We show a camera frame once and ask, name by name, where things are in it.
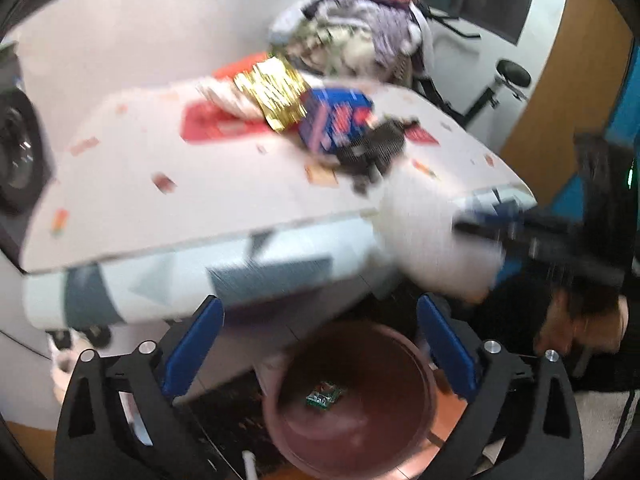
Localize white tissue wad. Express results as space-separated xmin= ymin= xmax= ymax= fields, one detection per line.
xmin=374 ymin=162 xmax=503 ymax=302

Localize black dotted sock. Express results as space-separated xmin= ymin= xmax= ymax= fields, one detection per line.
xmin=335 ymin=118 xmax=420 ymax=196

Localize blue milk carton box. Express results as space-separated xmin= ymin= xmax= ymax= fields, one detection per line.
xmin=298 ymin=87 xmax=373 ymax=155

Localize gold foil snack bag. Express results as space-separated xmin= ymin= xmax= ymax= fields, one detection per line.
xmin=233 ymin=56 xmax=309 ymax=132

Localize brown round trash bin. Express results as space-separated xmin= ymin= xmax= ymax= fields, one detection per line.
xmin=262 ymin=321 xmax=437 ymax=479

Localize person's right hand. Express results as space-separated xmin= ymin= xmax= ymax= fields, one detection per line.
xmin=534 ymin=289 xmax=629 ymax=356

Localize green small wrapper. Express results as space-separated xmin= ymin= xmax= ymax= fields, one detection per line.
xmin=305 ymin=382 xmax=344 ymax=411

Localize geometric pattern lower mat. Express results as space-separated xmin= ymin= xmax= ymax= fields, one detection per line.
xmin=22 ymin=184 xmax=539 ymax=331

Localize black exercise bike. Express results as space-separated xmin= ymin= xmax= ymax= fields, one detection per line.
xmin=411 ymin=1 xmax=533 ymax=129

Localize cartoon print top mat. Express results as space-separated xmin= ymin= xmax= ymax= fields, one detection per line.
xmin=19 ymin=77 xmax=534 ymax=276

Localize dark front-load washing machine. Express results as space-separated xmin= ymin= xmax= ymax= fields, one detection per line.
xmin=0 ymin=44 xmax=52 ymax=269

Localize white plastic bag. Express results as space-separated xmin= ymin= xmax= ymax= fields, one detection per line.
xmin=198 ymin=78 xmax=264 ymax=122

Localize orange foam net sleeve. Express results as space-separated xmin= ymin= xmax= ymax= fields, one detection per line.
xmin=212 ymin=52 xmax=270 ymax=79

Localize pile of clothes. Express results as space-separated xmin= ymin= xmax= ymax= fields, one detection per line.
xmin=268 ymin=0 xmax=435 ymax=86

